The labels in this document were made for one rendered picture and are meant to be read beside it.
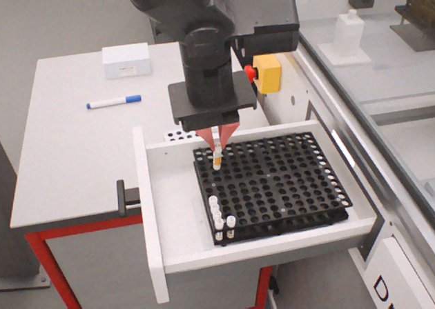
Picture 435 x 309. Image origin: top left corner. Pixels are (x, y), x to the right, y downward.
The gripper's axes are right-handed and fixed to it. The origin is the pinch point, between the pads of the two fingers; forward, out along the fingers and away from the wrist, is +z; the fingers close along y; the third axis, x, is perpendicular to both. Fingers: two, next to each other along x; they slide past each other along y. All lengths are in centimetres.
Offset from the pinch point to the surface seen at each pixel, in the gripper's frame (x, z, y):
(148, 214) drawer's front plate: -4.6, 7.0, -11.5
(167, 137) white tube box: 25.1, 22.1, -8.0
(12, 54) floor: 213, 103, -107
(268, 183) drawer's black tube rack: 0.1, 11.9, 7.6
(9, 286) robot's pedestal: 38, 95, -79
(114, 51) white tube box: 62, 22, -19
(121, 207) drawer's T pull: -1.2, 8.4, -15.7
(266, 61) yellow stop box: 33.8, 13.6, 16.8
